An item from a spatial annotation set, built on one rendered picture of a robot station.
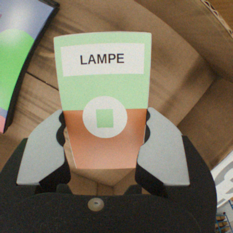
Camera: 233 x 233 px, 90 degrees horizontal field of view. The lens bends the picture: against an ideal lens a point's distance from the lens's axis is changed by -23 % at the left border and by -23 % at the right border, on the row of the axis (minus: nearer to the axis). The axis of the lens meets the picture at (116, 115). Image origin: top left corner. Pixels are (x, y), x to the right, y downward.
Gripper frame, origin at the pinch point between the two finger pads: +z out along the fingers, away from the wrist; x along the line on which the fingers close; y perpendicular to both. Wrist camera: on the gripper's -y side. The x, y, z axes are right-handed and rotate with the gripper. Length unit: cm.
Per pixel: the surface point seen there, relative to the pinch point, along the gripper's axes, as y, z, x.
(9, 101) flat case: -0.1, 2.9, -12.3
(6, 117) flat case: 2.2, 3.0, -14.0
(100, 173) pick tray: 15.4, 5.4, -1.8
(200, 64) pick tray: -3.5, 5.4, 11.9
